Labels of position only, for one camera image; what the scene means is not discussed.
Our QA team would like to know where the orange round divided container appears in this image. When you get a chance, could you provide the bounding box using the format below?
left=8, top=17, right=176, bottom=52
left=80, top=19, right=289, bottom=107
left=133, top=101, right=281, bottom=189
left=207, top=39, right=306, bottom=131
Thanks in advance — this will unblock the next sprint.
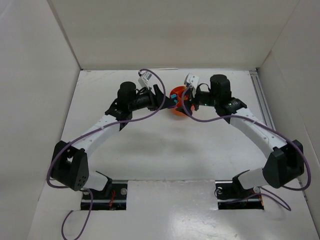
left=169, top=85, right=187, bottom=117

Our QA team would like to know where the purple cable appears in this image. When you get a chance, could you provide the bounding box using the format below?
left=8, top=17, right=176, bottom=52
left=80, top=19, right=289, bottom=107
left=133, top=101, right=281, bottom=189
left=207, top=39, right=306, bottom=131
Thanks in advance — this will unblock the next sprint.
left=45, top=68, right=167, bottom=240
left=181, top=84, right=312, bottom=212

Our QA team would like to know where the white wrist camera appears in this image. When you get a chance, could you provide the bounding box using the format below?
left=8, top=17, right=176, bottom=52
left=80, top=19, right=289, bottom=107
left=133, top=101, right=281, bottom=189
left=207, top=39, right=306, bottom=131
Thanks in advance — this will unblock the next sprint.
left=138, top=71, right=153, bottom=89
left=184, top=73, right=200, bottom=98

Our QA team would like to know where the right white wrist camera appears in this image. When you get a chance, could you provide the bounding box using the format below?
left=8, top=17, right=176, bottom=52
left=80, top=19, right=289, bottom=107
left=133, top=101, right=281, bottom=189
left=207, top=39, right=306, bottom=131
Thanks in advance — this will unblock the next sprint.
left=184, top=73, right=200, bottom=98

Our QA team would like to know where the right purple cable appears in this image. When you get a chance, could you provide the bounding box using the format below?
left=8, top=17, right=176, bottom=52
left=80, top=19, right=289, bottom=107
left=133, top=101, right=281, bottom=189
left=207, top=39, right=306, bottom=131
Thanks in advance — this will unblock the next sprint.
left=181, top=84, right=312, bottom=212

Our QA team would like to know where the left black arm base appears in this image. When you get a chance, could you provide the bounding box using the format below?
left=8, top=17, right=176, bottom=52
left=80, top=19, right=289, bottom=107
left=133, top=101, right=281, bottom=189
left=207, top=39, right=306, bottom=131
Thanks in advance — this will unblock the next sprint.
left=91, top=180, right=128, bottom=211

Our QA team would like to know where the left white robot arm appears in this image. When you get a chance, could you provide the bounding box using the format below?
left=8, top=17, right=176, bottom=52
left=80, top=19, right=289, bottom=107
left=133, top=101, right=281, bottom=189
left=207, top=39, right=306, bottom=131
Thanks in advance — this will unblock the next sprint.
left=48, top=81, right=176, bottom=192

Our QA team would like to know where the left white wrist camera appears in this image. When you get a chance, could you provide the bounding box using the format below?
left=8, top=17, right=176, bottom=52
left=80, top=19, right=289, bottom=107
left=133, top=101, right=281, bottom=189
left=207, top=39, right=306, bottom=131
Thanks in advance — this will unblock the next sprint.
left=138, top=71, right=153, bottom=89

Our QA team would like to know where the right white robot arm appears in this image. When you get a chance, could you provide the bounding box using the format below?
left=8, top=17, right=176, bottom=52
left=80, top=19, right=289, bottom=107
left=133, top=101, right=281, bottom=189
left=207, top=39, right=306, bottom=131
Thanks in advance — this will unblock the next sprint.
left=177, top=73, right=311, bottom=200

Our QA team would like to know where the aluminium rail right side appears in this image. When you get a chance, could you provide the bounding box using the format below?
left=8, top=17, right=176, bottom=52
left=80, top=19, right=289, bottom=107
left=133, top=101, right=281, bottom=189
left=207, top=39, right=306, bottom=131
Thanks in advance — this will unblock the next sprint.
left=248, top=69, right=311, bottom=201

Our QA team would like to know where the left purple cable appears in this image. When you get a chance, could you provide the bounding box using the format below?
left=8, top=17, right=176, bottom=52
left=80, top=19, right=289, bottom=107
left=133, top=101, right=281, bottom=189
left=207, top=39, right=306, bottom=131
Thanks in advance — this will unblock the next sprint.
left=45, top=68, right=167, bottom=240

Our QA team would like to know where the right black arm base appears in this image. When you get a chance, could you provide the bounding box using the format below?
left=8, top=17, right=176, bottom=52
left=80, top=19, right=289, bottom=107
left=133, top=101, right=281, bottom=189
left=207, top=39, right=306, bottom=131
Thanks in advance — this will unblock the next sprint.
left=214, top=180, right=264, bottom=210

